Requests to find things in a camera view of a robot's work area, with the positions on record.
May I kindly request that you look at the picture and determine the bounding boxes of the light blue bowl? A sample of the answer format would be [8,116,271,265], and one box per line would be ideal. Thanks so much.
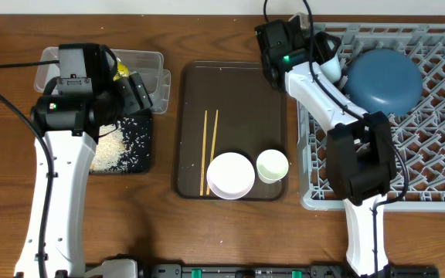
[320,55,342,83]

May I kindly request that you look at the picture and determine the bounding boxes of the wooden chopstick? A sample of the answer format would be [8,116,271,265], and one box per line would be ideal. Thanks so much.
[206,110,219,195]
[199,110,207,196]

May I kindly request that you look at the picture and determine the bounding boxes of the dark blue plate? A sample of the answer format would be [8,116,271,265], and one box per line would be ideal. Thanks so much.
[344,49,423,116]

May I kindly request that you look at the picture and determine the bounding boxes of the pale green cup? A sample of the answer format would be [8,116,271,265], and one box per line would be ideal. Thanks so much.
[256,149,290,184]

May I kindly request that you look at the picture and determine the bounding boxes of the white bowl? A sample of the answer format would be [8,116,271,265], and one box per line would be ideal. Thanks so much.
[206,152,256,200]

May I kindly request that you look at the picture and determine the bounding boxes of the yellow snack wrapper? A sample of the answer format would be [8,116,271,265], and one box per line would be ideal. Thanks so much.
[114,58,131,81]

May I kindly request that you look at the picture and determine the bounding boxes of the rice and food scraps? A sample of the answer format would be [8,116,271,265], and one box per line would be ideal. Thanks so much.
[90,115,152,173]

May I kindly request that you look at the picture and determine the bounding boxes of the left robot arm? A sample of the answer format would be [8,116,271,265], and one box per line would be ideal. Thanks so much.
[14,43,153,277]

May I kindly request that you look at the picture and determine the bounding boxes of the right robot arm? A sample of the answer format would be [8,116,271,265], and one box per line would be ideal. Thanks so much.
[254,13,401,277]

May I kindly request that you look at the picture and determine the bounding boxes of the grey dishwasher rack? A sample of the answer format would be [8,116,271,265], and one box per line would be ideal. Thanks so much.
[315,22,445,212]

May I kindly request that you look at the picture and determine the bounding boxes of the dark brown serving tray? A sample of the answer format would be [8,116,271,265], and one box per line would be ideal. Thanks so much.
[172,61,287,200]

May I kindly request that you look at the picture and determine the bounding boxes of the clear plastic bin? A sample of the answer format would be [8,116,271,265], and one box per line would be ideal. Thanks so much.
[34,47,171,114]

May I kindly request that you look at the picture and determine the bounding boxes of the black plastic tray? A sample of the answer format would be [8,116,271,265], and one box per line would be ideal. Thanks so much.
[89,108,154,175]

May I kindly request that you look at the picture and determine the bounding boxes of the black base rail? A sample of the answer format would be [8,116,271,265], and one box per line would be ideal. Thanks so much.
[85,263,440,278]

